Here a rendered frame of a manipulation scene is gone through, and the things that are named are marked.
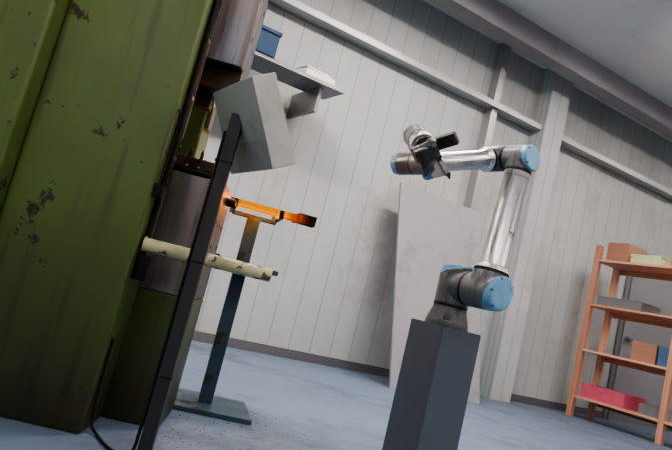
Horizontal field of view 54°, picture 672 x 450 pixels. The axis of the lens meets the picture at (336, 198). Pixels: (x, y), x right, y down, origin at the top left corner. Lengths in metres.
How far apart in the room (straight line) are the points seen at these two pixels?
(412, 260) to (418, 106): 1.63
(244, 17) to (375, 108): 3.91
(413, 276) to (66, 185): 4.25
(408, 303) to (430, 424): 3.20
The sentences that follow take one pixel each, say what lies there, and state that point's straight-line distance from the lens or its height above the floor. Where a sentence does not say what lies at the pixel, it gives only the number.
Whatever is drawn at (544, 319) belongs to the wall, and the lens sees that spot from 8.07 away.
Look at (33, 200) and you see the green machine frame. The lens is 2.32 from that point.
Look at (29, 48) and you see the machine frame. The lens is 2.33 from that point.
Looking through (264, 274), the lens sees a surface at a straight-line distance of 2.23.
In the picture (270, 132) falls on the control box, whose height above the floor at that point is 1.02.
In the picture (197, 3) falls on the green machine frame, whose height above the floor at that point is 1.46.
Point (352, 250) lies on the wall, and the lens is 6.25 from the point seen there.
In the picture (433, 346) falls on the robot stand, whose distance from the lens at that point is 2.84.
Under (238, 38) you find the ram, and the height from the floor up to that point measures 1.47.
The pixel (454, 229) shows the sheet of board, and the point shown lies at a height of 1.56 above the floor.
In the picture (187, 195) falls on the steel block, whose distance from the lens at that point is 2.50.
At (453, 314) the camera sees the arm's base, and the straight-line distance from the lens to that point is 2.89.
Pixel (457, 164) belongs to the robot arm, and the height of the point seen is 1.27.
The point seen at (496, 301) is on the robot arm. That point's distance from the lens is 2.79.
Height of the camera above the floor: 0.59
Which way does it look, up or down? 9 degrees up
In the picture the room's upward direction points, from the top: 14 degrees clockwise
